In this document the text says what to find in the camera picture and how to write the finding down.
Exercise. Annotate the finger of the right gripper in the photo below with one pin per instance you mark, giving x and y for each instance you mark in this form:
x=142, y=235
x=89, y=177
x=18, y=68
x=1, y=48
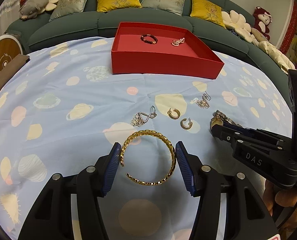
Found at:
x=240, y=129
x=257, y=142

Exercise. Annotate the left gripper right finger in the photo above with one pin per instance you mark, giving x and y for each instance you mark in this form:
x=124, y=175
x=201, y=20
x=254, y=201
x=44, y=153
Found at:
x=185, y=168

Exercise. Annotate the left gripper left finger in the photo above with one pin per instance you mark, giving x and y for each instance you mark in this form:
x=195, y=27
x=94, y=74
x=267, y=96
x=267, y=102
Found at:
x=110, y=167

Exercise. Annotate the gold hoop earring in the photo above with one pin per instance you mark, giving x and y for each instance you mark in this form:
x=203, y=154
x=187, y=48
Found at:
x=174, y=114
x=186, y=123

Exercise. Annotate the gold and silver wristwatch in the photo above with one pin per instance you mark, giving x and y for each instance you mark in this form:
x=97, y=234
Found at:
x=219, y=118

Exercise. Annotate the person's right hand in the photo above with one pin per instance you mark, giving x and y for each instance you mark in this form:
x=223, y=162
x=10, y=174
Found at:
x=284, y=198

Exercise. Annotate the silver rhinestone earring right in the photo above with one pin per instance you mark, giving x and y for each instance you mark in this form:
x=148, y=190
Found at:
x=203, y=102

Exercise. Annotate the silver rhinestone earring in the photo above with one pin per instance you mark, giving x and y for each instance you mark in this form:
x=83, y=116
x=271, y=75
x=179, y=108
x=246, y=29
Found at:
x=141, y=118
x=203, y=102

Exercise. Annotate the silver rhinestone earring left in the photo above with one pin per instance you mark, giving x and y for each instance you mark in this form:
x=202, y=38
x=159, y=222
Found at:
x=141, y=118

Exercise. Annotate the blue planet print bedsheet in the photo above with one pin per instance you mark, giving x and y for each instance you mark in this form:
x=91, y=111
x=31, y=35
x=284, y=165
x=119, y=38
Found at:
x=64, y=109

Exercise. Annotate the cream satin quilt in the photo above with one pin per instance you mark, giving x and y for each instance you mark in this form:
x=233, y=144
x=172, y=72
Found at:
x=277, y=56

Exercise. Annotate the dark green curved sofa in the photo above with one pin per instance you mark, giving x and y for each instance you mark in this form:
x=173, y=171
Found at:
x=42, y=32

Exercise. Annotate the beige small plush cushion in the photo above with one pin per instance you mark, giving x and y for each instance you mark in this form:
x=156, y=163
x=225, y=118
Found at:
x=258, y=35

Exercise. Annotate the cream flower shaped cushion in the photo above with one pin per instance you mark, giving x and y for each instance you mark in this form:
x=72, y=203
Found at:
x=237, y=22

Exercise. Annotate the red plush monkey toy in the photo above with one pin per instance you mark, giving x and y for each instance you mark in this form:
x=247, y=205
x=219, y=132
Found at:
x=262, y=21

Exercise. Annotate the red shallow cardboard box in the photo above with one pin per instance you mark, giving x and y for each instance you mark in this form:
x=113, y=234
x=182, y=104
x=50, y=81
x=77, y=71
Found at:
x=148, y=48

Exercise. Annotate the yellow embroidered cushion right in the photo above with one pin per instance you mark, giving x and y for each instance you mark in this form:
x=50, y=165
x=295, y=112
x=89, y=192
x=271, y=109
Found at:
x=206, y=10

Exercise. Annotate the brown suede cloth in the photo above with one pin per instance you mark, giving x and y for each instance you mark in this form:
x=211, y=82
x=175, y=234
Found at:
x=12, y=68

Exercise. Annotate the white round wood-faced device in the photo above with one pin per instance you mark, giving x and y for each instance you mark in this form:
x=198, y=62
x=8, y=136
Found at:
x=9, y=49

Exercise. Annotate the grey embroidered cushion left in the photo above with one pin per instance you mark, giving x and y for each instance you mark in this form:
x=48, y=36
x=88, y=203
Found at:
x=67, y=7

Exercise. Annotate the grey plush pig toy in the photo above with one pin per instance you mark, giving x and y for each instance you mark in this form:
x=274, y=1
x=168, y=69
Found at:
x=32, y=8

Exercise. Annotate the white sheer curtain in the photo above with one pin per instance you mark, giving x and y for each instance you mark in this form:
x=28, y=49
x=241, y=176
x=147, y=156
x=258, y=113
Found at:
x=9, y=12

